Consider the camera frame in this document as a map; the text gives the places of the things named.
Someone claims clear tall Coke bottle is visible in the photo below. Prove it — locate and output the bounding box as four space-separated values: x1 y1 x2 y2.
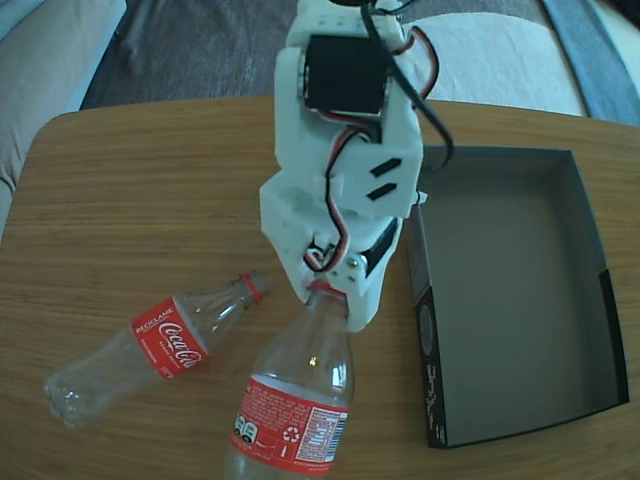
222 282 357 480

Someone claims white cushion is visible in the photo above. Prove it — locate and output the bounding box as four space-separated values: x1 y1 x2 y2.
399 14 586 119

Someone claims grey striped rug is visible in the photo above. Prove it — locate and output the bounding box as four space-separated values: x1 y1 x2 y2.
79 0 551 111

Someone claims grey cardboard box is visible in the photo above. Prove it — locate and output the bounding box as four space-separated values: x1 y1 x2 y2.
402 144 630 451

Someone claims beige sofa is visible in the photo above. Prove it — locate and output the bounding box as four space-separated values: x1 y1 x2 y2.
0 0 129 211

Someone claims clear contour Coca-Cola bottle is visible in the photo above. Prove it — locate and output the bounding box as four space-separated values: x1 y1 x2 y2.
42 269 269 430

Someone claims blue-grey blanket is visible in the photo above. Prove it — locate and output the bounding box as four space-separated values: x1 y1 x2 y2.
542 0 640 126

